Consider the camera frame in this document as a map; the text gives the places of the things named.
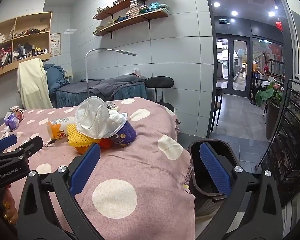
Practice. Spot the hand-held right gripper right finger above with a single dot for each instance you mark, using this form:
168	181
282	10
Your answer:
215	167

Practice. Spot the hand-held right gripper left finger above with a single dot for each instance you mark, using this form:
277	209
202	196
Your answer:
86	166

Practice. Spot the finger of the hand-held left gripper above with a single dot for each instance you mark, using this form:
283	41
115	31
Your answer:
6	141
27	145

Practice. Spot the dark brown waste bin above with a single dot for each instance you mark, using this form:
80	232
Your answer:
205	180

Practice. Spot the person's left hand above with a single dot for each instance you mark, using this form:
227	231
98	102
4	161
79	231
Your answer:
8	205

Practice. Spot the purple crumpled wrapper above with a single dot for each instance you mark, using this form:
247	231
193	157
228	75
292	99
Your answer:
11	121

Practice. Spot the small red cup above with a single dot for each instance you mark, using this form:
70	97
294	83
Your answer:
20	115

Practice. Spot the yellow foam fruit net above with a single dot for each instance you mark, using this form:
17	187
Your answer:
76	136

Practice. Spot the orange plastic bottle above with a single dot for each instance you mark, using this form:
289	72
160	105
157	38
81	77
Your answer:
55	128

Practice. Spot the purple paper cup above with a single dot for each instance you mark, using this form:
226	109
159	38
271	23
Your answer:
125	135

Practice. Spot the white face mask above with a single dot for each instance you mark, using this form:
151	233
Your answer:
90	115

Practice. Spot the pink polka dot blanket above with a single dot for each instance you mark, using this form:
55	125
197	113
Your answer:
140	160

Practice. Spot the white crumpled tissue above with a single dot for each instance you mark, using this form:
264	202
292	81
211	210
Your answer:
116	118

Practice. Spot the cream towel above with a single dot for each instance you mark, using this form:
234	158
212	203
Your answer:
32	85

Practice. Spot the blue skirted massage bed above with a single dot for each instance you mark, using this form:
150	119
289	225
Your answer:
72	95

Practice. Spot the blue bedding pile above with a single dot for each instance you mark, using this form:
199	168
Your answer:
55	77

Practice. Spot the black metal rack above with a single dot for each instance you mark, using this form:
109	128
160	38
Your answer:
290	142

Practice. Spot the grey blanket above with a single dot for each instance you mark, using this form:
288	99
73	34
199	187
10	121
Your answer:
115	85

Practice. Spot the white floor lamp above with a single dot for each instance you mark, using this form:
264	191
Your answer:
87	80

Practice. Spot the green potted plant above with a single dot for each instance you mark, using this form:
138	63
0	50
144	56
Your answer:
271	95

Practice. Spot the stack of folded cloths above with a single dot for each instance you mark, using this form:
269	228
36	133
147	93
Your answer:
37	51

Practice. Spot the black stool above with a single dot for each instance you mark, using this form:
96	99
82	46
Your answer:
160	82

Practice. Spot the glass double door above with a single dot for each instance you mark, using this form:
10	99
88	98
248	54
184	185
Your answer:
237	65

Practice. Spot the small pale container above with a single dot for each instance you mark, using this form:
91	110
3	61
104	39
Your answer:
137	72

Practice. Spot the wooden cubby shelf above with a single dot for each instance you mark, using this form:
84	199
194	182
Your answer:
14	30

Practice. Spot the red glass vase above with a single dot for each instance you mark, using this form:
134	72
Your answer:
266	67

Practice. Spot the green exit sign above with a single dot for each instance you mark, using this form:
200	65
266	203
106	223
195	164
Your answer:
224	21

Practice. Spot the round ceiling light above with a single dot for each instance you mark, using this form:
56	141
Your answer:
271	13
216	4
234	13

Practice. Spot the red hanging ornament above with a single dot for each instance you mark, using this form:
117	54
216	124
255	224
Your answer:
279	25

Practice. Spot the wall poster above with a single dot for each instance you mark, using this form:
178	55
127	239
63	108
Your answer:
55	45

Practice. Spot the wooden wall shelf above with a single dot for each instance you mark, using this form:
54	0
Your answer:
130	20
130	2

